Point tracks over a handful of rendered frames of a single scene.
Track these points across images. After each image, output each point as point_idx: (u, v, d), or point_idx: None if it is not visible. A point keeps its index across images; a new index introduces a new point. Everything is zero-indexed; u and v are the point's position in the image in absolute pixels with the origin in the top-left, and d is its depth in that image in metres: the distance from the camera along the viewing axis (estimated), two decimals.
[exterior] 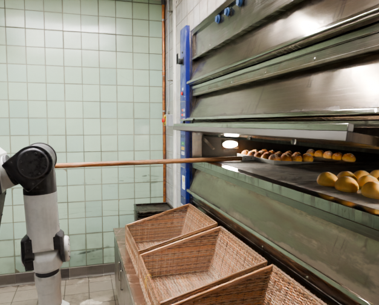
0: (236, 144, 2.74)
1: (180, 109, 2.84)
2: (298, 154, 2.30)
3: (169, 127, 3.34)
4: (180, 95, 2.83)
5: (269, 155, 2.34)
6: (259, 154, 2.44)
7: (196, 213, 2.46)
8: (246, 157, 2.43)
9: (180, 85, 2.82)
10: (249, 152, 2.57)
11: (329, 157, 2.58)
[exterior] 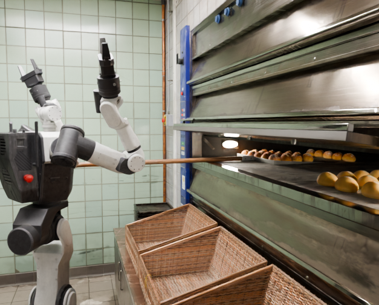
0: (236, 144, 2.74)
1: (180, 109, 2.84)
2: (298, 154, 2.30)
3: (169, 127, 3.34)
4: (180, 95, 2.83)
5: (269, 155, 2.34)
6: (259, 154, 2.44)
7: (196, 213, 2.46)
8: (246, 157, 2.43)
9: (180, 85, 2.82)
10: (249, 152, 2.57)
11: (329, 157, 2.58)
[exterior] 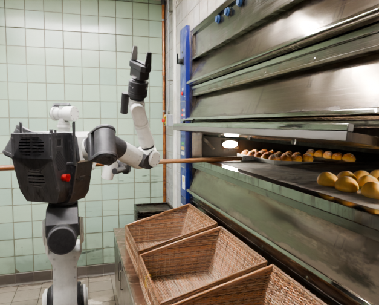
0: (236, 144, 2.74)
1: (180, 109, 2.84)
2: (298, 154, 2.30)
3: (169, 127, 3.34)
4: (180, 95, 2.83)
5: (269, 155, 2.34)
6: (259, 154, 2.44)
7: (196, 213, 2.46)
8: (246, 157, 2.43)
9: (180, 85, 2.82)
10: (249, 152, 2.57)
11: (329, 157, 2.58)
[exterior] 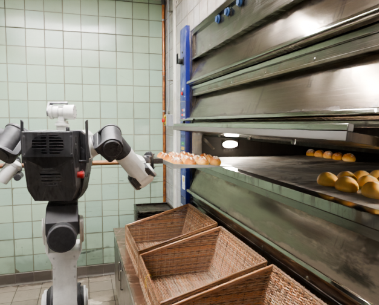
0: (236, 144, 2.74)
1: (180, 109, 2.84)
2: (204, 157, 2.12)
3: (169, 127, 3.34)
4: (180, 95, 2.83)
5: None
6: (167, 157, 2.26)
7: (196, 213, 2.46)
8: (153, 159, 2.25)
9: (180, 85, 2.82)
10: (162, 154, 2.39)
11: (329, 157, 2.58)
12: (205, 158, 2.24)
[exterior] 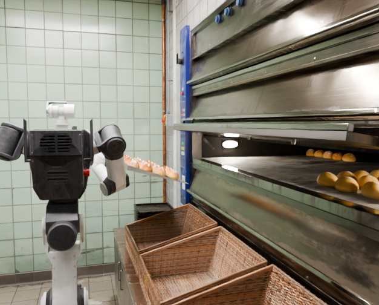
0: (236, 144, 2.74)
1: (180, 109, 2.84)
2: (162, 167, 2.05)
3: (169, 127, 3.34)
4: (180, 95, 2.83)
5: None
6: (127, 159, 2.18)
7: (196, 213, 2.46)
8: None
9: (180, 85, 2.82)
10: (124, 156, 2.32)
11: (329, 157, 2.58)
12: (165, 170, 2.17)
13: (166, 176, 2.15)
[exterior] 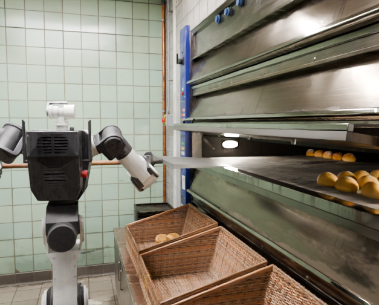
0: (236, 144, 2.74)
1: (180, 109, 2.84)
2: None
3: (169, 127, 3.34)
4: (180, 95, 2.83)
5: None
6: None
7: (196, 213, 2.46)
8: (153, 160, 2.24)
9: (180, 85, 2.82)
10: None
11: (329, 157, 2.58)
12: None
13: None
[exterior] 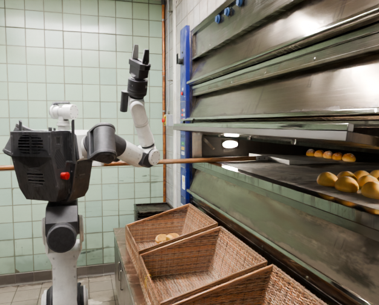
0: (236, 144, 2.74)
1: (180, 109, 2.84)
2: None
3: (169, 127, 3.34)
4: (180, 95, 2.83)
5: None
6: None
7: (196, 213, 2.46)
8: (260, 157, 2.44)
9: (180, 85, 2.82)
10: None
11: (329, 157, 2.58)
12: None
13: None
